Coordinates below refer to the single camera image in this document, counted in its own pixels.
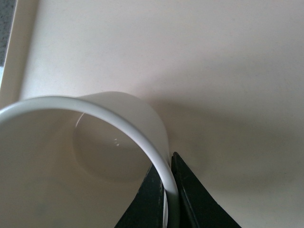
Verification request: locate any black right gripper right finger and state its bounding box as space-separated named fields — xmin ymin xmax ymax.
xmin=171 ymin=152 xmax=240 ymax=228

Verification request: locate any white mug with black handle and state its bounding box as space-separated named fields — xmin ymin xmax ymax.
xmin=0 ymin=92 xmax=180 ymax=228

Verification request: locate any pink rectangular plastic tray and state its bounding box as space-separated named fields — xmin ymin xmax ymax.
xmin=0 ymin=0 xmax=304 ymax=228

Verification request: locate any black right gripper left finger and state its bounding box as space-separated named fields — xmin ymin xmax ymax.
xmin=115 ymin=165 xmax=164 ymax=228

